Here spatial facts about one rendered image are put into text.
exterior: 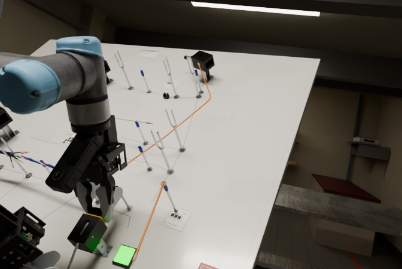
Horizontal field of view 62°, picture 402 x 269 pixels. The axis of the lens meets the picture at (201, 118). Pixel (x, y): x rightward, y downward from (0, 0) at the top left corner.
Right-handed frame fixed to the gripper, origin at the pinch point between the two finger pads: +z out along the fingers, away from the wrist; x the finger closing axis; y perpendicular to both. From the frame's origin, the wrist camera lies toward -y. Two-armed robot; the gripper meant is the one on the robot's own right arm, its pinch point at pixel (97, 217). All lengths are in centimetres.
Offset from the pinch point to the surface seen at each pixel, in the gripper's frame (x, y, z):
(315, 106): 0, 707, 187
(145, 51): 27, 67, -23
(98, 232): -2.2, -2.6, 1.3
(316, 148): -11, 672, 272
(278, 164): -31.6, 26.0, -4.4
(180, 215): -13.8, 10.0, 3.0
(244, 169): -24.2, 23.5, -3.2
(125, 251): -6.1, -0.1, 6.7
